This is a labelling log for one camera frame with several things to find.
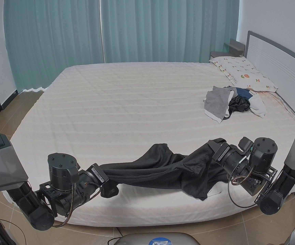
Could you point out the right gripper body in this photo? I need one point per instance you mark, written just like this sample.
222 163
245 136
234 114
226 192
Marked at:
233 161

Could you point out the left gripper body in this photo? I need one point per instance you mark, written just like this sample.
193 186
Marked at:
91 180

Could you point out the black T-shirt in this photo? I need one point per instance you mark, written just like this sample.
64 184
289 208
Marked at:
162 170

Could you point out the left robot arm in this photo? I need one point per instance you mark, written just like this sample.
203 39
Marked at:
60 170

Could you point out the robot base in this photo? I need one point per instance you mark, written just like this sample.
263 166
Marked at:
142 238

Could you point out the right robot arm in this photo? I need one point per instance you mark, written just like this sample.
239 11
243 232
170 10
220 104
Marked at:
265 152

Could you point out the pile of clothes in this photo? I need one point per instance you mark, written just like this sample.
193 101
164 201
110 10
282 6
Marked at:
217 103

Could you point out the bed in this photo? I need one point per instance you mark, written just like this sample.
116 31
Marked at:
137 106

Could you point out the white printed pillow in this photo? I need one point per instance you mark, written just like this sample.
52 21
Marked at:
242 70

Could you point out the grey bedside table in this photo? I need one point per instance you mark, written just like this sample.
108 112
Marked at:
235 46

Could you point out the blue-green curtain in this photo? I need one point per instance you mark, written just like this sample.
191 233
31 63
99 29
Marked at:
168 22
53 34

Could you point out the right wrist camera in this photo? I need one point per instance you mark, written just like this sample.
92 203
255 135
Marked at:
245 144

